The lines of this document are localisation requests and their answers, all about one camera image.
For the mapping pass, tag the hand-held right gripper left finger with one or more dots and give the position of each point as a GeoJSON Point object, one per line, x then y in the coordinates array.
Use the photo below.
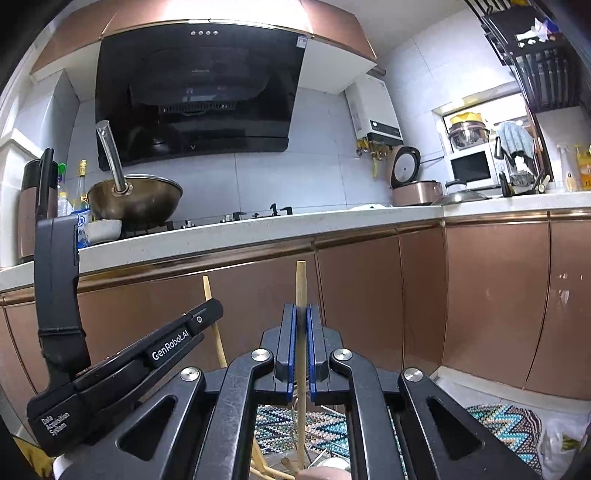
{"type": "Point", "coordinates": [290, 350]}

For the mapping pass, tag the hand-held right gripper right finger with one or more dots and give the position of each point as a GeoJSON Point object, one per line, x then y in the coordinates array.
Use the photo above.
{"type": "Point", "coordinates": [313, 350]}

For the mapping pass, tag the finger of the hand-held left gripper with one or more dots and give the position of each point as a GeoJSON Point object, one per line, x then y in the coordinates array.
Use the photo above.
{"type": "Point", "coordinates": [175, 344]}

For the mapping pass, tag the wooden chopstick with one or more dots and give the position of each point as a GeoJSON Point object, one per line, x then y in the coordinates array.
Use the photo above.
{"type": "Point", "coordinates": [301, 286]}
{"type": "Point", "coordinates": [257, 454]}
{"type": "Point", "coordinates": [213, 323]}

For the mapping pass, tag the white bowl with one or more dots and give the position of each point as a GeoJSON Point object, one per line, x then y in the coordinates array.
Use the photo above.
{"type": "Point", "coordinates": [104, 230]}

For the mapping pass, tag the brown thermos flask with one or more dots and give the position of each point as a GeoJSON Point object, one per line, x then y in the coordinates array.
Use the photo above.
{"type": "Point", "coordinates": [28, 207]}

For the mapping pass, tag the green cap bottle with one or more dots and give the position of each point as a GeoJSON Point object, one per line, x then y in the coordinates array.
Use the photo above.
{"type": "Point", "coordinates": [62, 189]}

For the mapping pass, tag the gold top bottle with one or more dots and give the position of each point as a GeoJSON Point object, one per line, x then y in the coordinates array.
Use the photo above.
{"type": "Point", "coordinates": [82, 184]}

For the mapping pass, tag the white kitchen countertop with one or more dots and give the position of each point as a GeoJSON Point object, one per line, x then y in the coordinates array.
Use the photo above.
{"type": "Point", "coordinates": [277, 230]}

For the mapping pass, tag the white ceramic spoon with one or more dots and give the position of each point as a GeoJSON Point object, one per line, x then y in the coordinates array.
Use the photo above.
{"type": "Point", "coordinates": [323, 473]}

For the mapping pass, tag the steel wok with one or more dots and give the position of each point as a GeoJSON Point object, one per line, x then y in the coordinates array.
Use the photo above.
{"type": "Point", "coordinates": [138, 198]}

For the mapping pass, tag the black gas stove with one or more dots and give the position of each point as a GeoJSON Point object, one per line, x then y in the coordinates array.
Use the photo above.
{"type": "Point", "coordinates": [207, 220]}

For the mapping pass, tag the rice cooker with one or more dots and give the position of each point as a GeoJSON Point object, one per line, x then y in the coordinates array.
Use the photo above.
{"type": "Point", "coordinates": [415, 194]}

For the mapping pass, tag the brown kitchen base cabinets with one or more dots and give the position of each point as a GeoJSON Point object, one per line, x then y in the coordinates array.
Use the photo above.
{"type": "Point", "coordinates": [494, 300]}

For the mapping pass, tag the blue zigzag knitted cloth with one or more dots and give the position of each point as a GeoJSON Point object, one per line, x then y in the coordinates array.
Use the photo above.
{"type": "Point", "coordinates": [503, 429]}

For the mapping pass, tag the glass pot lid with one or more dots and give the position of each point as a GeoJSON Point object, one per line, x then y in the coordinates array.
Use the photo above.
{"type": "Point", "coordinates": [459, 197]}

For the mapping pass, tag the white microwave oven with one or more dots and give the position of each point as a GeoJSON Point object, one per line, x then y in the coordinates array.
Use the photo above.
{"type": "Point", "coordinates": [471, 168]}

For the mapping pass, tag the black range hood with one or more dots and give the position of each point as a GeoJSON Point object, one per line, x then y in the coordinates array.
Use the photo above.
{"type": "Point", "coordinates": [198, 92]}

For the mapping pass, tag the white water heater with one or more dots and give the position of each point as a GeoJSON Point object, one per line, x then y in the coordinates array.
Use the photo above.
{"type": "Point", "coordinates": [374, 106]}

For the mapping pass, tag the white plastic bag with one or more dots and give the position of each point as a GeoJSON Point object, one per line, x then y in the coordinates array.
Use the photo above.
{"type": "Point", "coordinates": [561, 443]}

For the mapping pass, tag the steel pot with yellow lid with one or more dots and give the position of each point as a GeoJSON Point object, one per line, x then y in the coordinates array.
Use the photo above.
{"type": "Point", "coordinates": [468, 131]}

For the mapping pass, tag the light blue towel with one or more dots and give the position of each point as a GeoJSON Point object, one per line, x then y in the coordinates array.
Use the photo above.
{"type": "Point", "coordinates": [515, 136]}

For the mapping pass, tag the white spray bottle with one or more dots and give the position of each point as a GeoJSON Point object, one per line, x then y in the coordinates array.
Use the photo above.
{"type": "Point", "coordinates": [564, 170]}

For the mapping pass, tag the black dish rack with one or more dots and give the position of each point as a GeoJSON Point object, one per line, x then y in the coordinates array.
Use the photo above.
{"type": "Point", "coordinates": [549, 78]}

